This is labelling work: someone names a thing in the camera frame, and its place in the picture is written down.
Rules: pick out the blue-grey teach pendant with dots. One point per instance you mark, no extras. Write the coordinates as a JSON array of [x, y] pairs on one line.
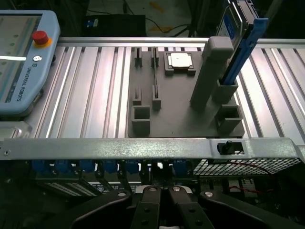
[[26, 78]]

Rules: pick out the hard disk in blue caddy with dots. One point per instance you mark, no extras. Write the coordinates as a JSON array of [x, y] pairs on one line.
[[240, 52]]

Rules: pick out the grey plastic parts rack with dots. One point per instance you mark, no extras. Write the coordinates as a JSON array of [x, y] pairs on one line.
[[176, 107]]

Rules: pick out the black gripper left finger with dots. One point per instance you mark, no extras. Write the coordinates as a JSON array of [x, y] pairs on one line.
[[147, 210]]

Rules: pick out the bare green RAM stick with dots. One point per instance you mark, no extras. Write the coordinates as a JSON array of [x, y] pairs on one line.
[[156, 71]]

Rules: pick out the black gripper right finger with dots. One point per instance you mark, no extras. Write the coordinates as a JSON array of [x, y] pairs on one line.
[[188, 212]]

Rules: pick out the black equipment box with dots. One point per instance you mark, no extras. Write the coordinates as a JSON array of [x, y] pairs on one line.
[[114, 26]]

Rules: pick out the open black PC case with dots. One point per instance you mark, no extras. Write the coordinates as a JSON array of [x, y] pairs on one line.
[[119, 148]]

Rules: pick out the silver CPU chip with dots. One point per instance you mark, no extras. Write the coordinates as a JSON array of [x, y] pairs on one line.
[[181, 60]]

